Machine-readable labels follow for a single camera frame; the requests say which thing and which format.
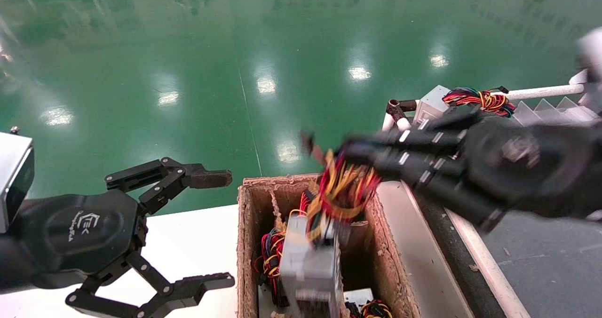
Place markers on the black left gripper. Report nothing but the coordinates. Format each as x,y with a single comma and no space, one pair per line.
80,233

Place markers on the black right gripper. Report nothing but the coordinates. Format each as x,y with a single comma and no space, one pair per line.
531,167

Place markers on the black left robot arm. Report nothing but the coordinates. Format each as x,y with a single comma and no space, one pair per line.
7,268

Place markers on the black pipe connector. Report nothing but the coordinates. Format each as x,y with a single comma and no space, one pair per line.
397,107

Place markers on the black brush strip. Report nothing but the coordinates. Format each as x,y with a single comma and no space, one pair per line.
456,261

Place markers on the brown cardboard box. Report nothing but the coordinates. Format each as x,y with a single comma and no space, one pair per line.
381,261

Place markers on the clear acrylic zigzag divider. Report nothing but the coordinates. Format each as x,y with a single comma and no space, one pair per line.
550,111

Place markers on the white frame pipe leg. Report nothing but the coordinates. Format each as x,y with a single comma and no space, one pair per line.
388,123

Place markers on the long white frame pipe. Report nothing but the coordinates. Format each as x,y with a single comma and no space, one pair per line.
489,266

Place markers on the short white frame pipe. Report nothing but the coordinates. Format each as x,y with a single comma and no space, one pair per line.
545,92

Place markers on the white frame panel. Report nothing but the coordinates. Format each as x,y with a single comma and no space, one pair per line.
579,78

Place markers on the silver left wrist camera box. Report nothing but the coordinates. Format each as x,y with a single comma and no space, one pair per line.
13,177

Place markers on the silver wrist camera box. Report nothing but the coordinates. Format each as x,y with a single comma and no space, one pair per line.
13,177
591,47

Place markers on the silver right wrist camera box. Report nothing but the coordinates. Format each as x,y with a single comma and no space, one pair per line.
591,47

